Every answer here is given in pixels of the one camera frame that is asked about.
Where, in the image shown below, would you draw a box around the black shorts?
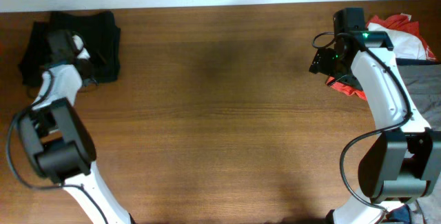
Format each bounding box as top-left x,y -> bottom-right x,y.
18,11 -> 121,87

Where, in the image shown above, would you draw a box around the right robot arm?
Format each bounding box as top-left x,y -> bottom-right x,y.
310,31 -> 440,223

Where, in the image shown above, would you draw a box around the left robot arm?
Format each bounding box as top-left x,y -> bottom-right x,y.
11,64 -> 134,224

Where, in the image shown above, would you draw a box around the dark navy garment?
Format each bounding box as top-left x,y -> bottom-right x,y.
396,58 -> 440,66

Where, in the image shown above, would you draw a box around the white garment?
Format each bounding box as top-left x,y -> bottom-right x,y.
367,23 -> 427,60

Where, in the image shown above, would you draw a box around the red garment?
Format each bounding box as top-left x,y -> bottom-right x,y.
325,13 -> 437,101

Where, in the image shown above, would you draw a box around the grey garment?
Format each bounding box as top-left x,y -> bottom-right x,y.
398,65 -> 441,131

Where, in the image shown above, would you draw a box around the blue jeans garment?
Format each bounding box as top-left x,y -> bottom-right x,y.
387,205 -> 411,224

